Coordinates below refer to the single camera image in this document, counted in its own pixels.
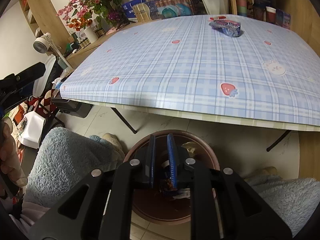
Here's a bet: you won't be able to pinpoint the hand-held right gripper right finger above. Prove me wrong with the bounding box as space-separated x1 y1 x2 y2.
167 134 293 240

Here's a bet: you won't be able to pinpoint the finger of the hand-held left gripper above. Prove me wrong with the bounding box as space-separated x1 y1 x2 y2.
14 62 47 83

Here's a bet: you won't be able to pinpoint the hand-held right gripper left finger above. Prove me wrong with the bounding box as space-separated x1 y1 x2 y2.
29 134 156 240

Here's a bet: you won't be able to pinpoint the brown round waste bin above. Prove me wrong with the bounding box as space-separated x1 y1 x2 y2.
123 129 221 225

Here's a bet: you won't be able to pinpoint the gold brown sachet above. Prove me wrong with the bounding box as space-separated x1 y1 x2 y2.
160 176 180 200

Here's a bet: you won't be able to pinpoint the blue snack wrapper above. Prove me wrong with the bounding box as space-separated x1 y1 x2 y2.
209 20 243 37

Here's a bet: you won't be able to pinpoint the person's left hand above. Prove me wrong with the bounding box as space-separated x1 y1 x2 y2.
0 117 28 199

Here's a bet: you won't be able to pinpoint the white standing fan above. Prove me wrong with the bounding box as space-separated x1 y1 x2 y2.
33 32 73 68

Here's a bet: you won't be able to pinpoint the beige slipper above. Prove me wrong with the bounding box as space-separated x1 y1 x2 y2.
102 133 125 160
260 166 278 177

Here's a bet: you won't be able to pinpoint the black folding table leg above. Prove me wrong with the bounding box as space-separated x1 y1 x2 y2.
110 107 138 134
266 129 292 152

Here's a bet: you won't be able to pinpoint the black storage case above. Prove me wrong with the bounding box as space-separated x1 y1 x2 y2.
51 98 93 118

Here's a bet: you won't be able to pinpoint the white vase orange flowers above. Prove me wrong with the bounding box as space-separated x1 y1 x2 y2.
67 17 99 43

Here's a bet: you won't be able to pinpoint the person's fuzzy blue left leg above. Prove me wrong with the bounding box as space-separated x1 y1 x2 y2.
25 127 125 208

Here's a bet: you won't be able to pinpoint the person's fuzzy blue leg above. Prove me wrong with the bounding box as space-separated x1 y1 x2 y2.
244 174 320 237
25 127 125 208

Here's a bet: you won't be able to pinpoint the blue carton box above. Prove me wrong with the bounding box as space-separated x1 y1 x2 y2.
121 0 145 18

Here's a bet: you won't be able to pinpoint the person's fuzzy blue right leg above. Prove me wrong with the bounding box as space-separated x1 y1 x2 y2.
244 174 320 237

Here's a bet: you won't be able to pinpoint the silver and blue gift box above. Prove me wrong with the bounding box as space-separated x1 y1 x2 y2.
131 0 160 22

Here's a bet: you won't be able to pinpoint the pink cup set box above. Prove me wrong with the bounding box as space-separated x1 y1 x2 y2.
155 0 194 19

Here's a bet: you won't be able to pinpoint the dark glass cup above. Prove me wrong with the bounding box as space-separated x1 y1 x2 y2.
254 5 265 22

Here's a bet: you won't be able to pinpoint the red paper cup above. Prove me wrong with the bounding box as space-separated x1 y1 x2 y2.
265 6 277 24

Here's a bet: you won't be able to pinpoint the small pale blue box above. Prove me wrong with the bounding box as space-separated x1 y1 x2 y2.
276 9 292 29

